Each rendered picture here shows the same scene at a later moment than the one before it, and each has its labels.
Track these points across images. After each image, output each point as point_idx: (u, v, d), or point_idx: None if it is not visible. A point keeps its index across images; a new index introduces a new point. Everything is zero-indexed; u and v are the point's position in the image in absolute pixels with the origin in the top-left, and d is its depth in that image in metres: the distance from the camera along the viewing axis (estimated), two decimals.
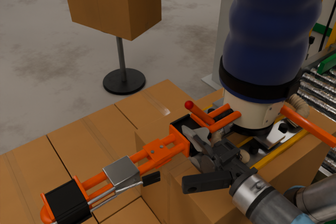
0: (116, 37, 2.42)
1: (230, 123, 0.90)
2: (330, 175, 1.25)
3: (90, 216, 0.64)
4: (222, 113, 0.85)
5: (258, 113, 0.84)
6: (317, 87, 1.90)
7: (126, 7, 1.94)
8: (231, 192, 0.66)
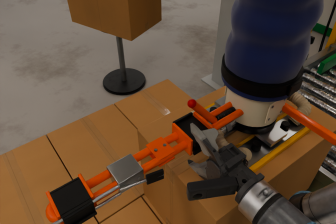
0: (116, 37, 2.42)
1: (232, 121, 0.90)
2: (330, 175, 1.25)
3: (94, 214, 0.65)
4: (224, 112, 0.86)
5: (260, 111, 0.84)
6: (317, 87, 1.90)
7: (126, 7, 1.94)
8: (237, 199, 0.65)
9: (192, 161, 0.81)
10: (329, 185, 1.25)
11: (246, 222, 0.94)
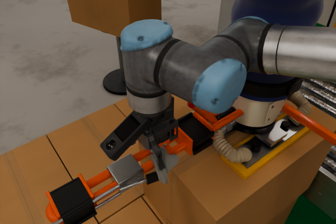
0: (116, 37, 2.42)
1: (232, 121, 0.90)
2: (330, 175, 1.25)
3: (94, 214, 0.65)
4: (224, 112, 0.86)
5: (260, 111, 0.84)
6: (317, 87, 1.90)
7: (126, 7, 1.94)
8: None
9: None
10: (329, 185, 1.25)
11: (246, 222, 0.94)
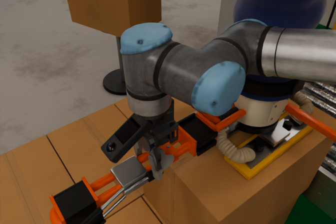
0: (116, 37, 2.42)
1: (235, 121, 0.90)
2: (330, 175, 1.25)
3: (104, 222, 0.63)
4: (227, 112, 0.86)
5: (263, 111, 0.84)
6: (317, 87, 1.90)
7: (126, 7, 1.94)
8: None
9: None
10: (329, 185, 1.25)
11: (248, 223, 0.94)
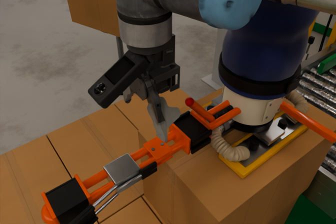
0: (116, 37, 2.42)
1: (230, 120, 0.90)
2: (330, 175, 1.25)
3: (96, 219, 0.63)
4: (222, 110, 0.85)
5: (258, 109, 0.84)
6: (317, 87, 1.90)
7: None
8: (128, 45, 0.50)
9: None
10: (329, 185, 1.25)
11: (248, 223, 0.94)
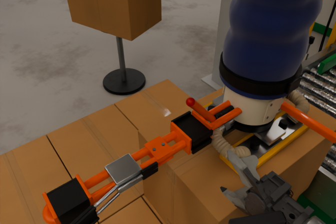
0: (116, 37, 2.42)
1: (231, 120, 0.90)
2: (330, 175, 1.25)
3: (97, 219, 0.63)
4: (222, 110, 0.85)
5: (259, 109, 0.84)
6: (317, 87, 1.90)
7: (126, 7, 1.94)
8: None
9: (226, 188, 0.74)
10: (329, 185, 1.25)
11: None
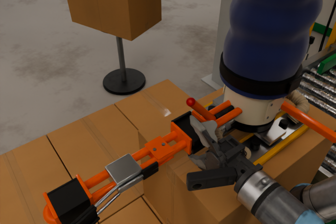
0: (116, 37, 2.42)
1: (231, 120, 0.90)
2: (330, 175, 1.25)
3: (98, 219, 0.63)
4: (223, 110, 0.85)
5: (259, 109, 0.84)
6: (317, 87, 1.90)
7: (126, 7, 1.94)
8: (236, 189, 0.66)
9: (192, 153, 0.82)
10: None
11: (248, 223, 0.94)
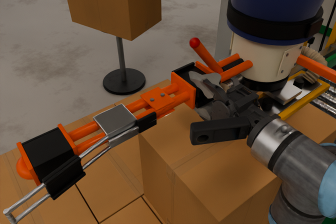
0: (116, 37, 2.42)
1: (240, 76, 0.79)
2: None
3: (83, 174, 0.52)
4: (231, 63, 0.75)
5: (273, 61, 0.73)
6: None
7: (126, 7, 1.94)
8: (250, 141, 0.55)
9: None
10: None
11: (248, 223, 0.94)
